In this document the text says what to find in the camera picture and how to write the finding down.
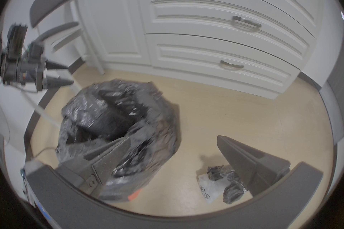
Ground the black plastic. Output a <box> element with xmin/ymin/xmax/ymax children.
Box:
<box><xmin>206</xmin><ymin>165</ymin><xmax>247</xmax><ymax>205</ymax></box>

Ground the white wardrobe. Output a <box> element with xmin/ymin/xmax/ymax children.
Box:
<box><xmin>73</xmin><ymin>0</ymin><xmax>323</xmax><ymax>101</ymax></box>

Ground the black cable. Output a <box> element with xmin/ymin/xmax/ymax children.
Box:
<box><xmin>34</xmin><ymin>147</ymin><xmax>59</xmax><ymax>160</ymax></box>

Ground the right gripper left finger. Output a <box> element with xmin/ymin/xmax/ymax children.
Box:
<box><xmin>56</xmin><ymin>136</ymin><xmax>132</xmax><ymax>198</ymax></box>

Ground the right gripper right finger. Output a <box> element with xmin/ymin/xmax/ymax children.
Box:
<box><xmin>217</xmin><ymin>135</ymin><xmax>291</xmax><ymax>198</ymax></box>

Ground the black plastic bag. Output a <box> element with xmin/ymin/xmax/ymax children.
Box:
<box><xmin>56</xmin><ymin>79</ymin><xmax>181</xmax><ymax>203</ymax></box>

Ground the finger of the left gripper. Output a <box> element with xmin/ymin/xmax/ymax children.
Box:
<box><xmin>46</xmin><ymin>77</ymin><xmax>75</xmax><ymax>91</ymax></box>
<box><xmin>45</xmin><ymin>60</ymin><xmax>69</xmax><ymax>71</ymax></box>

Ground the grey and white chair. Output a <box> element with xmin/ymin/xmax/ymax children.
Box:
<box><xmin>20</xmin><ymin>0</ymin><xmax>106</xmax><ymax>132</ymax></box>

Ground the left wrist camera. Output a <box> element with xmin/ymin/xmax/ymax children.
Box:
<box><xmin>27</xmin><ymin>41</ymin><xmax>45</xmax><ymax>62</ymax></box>

